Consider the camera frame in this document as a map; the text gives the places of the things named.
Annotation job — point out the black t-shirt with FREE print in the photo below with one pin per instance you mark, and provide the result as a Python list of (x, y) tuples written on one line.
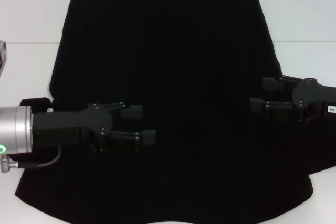
[(170, 51)]

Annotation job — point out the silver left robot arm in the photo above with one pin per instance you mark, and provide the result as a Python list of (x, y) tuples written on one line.
[(15, 129)]

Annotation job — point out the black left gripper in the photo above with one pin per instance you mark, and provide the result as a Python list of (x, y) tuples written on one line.
[(65, 127)]

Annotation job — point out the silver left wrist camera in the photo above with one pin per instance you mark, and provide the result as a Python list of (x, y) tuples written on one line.
[(2, 56)]

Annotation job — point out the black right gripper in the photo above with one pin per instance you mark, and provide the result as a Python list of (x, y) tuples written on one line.
[(315, 98)]

